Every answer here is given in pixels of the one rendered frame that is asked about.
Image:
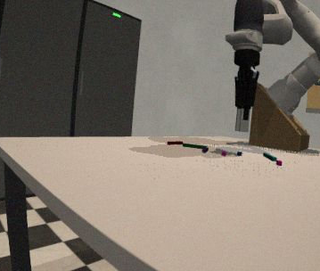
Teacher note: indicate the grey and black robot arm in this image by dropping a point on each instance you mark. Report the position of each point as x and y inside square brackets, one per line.
[277, 30]

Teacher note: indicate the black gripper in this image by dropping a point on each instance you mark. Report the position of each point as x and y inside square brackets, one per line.
[247, 60]

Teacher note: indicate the turquoise rod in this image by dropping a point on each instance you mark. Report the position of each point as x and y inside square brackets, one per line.
[269, 156]

